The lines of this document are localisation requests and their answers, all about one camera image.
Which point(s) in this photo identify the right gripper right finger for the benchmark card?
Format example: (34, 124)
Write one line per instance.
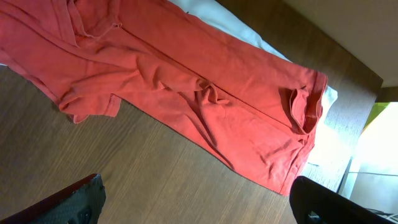
(313, 203)

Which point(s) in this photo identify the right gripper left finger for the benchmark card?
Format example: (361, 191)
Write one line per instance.
(79, 203)

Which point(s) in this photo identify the white garment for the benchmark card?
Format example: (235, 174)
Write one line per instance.
(214, 14)

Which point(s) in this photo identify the red t-shirt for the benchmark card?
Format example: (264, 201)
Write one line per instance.
(252, 110)

